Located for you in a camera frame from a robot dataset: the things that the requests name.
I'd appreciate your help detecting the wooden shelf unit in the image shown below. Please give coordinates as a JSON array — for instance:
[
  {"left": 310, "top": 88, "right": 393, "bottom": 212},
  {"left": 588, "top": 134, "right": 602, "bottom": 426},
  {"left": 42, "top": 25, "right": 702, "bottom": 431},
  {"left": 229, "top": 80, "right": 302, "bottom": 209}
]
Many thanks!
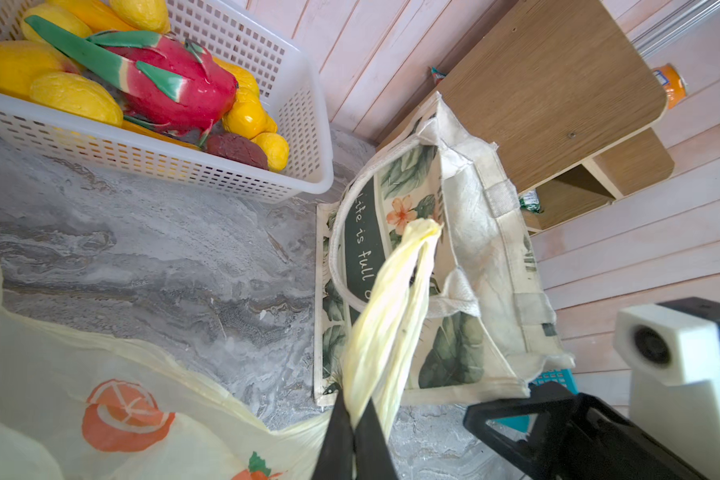
[{"left": 374, "top": 0, "right": 676, "bottom": 235}]

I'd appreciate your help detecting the dragon fruit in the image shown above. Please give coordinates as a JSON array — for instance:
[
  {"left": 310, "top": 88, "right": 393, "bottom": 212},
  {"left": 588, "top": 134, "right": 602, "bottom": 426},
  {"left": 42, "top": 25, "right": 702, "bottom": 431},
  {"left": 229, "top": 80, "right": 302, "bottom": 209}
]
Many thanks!
[{"left": 25, "top": 15, "right": 239, "bottom": 144}]

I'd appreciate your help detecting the green snack packet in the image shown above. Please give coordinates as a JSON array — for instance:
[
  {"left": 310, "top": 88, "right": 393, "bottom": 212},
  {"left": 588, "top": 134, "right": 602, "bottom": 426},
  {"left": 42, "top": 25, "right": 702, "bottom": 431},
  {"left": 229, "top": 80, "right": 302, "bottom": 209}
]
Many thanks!
[{"left": 519, "top": 189, "right": 544, "bottom": 214}]

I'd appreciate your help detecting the white plastic basket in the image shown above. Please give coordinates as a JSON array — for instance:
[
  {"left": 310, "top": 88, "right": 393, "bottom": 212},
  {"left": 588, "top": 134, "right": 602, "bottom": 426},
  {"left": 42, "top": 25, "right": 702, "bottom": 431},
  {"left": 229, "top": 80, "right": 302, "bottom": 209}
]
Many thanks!
[{"left": 0, "top": 1, "right": 333, "bottom": 203}]

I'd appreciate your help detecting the orange soda can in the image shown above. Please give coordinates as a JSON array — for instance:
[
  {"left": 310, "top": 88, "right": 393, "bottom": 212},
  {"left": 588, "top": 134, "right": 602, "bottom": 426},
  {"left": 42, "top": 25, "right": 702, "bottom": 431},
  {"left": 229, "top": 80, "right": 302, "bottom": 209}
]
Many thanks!
[{"left": 652, "top": 63, "right": 687, "bottom": 110}]

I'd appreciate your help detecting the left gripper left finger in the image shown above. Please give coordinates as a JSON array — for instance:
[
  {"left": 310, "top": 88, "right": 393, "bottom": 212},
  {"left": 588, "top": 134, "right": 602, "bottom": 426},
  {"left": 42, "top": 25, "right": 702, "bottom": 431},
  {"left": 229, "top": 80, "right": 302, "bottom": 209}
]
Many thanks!
[{"left": 311, "top": 390, "right": 354, "bottom": 480}]

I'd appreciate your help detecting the canvas tote bag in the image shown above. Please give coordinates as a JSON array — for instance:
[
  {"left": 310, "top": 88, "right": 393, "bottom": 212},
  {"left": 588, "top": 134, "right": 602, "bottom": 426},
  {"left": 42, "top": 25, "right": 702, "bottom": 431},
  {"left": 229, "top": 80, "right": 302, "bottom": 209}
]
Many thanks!
[{"left": 314, "top": 95, "right": 575, "bottom": 406}]

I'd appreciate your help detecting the yellow plastic bag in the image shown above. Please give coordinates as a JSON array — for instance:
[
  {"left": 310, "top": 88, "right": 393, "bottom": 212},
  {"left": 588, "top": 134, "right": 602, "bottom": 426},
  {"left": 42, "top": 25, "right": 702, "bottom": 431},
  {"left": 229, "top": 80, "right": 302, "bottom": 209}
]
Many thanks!
[{"left": 0, "top": 220, "right": 442, "bottom": 479}]

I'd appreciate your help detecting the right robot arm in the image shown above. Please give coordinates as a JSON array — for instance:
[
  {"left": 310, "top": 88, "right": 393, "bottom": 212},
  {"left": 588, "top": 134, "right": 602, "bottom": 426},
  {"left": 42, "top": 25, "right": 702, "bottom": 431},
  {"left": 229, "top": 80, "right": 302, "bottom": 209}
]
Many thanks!
[{"left": 464, "top": 297, "right": 720, "bottom": 479}]

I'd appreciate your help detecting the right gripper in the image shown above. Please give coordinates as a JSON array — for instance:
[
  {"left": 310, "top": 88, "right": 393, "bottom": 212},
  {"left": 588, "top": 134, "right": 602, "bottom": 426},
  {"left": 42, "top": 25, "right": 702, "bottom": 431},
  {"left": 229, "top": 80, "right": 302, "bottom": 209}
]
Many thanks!
[{"left": 463, "top": 382, "right": 704, "bottom": 480}]

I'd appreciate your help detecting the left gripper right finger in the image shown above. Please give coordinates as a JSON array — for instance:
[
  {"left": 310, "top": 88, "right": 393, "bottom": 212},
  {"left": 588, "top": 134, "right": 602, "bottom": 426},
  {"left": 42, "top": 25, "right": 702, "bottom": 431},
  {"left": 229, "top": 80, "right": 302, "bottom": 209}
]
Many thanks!
[{"left": 354, "top": 400, "right": 398, "bottom": 480}]

